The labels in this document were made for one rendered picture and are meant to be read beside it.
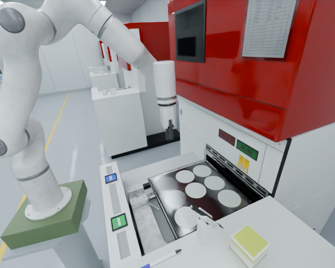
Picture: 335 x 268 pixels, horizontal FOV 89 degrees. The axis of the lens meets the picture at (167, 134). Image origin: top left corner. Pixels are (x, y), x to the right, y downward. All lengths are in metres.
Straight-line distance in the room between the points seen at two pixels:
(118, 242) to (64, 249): 0.50
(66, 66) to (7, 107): 7.75
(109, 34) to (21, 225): 0.83
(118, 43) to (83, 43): 7.78
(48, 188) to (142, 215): 0.42
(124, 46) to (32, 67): 0.29
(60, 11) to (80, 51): 7.73
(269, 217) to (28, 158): 0.94
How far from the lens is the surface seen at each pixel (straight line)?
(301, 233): 0.76
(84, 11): 0.67
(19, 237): 1.01
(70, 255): 1.20
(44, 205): 0.96
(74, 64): 8.45
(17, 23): 0.65
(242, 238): 0.60
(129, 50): 0.65
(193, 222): 0.77
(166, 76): 0.67
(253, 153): 0.80
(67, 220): 0.90
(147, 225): 0.80
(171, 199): 0.84
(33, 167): 0.87
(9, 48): 0.69
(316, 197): 1.22
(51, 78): 8.62
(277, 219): 0.76
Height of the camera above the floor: 1.53
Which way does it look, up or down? 28 degrees down
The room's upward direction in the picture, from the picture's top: 4 degrees counter-clockwise
